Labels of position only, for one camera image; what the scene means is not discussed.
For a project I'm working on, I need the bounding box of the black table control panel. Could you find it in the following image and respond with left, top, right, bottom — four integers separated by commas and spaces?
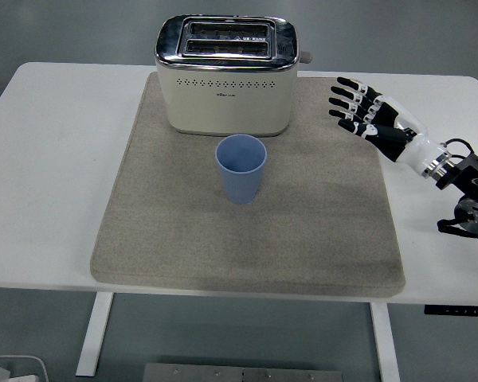
423, 304, 478, 316

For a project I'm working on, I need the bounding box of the beige felt mat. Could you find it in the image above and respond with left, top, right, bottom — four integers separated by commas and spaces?
88, 71, 406, 298

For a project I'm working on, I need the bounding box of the blue plastic cup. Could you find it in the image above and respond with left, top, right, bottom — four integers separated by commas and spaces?
214, 134, 268, 205

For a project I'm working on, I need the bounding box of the grey metal plate with screws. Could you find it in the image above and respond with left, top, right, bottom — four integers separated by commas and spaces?
142, 362, 346, 382

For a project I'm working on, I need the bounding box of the cream and chrome toaster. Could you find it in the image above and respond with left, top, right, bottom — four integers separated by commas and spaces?
153, 14, 315, 138

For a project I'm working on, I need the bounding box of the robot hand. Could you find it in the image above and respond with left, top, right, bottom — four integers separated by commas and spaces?
328, 76, 450, 177

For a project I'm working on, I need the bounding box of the white table leg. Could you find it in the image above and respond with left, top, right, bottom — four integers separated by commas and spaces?
75, 292, 116, 377
369, 302, 402, 382

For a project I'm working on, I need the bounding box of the white plastic bin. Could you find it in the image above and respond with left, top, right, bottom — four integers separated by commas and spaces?
0, 355, 49, 382

